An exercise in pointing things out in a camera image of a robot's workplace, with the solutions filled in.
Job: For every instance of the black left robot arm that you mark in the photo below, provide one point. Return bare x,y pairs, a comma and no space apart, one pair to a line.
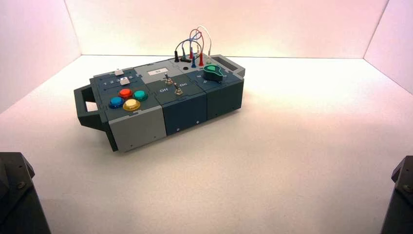
16,200

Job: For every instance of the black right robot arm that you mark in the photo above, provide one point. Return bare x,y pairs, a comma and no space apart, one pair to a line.
400,200

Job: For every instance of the grey modular control box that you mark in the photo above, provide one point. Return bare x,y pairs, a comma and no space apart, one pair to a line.
180,103

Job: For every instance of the green rotary knob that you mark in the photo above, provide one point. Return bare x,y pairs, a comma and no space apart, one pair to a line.
213,72

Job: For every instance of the white display label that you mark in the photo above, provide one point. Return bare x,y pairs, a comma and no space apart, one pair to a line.
157,71

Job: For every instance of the green round push button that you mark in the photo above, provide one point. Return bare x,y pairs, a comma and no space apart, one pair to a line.
140,95

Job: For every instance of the yellow round push button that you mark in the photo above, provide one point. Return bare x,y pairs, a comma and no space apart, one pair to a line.
131,104

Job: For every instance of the red round push button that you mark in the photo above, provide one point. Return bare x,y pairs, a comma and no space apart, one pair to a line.
125,93

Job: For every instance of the blue round push button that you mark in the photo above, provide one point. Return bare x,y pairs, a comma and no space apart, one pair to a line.
116,102

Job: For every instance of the metal toggle switch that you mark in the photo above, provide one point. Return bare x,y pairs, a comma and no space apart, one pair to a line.
167,78
177,90

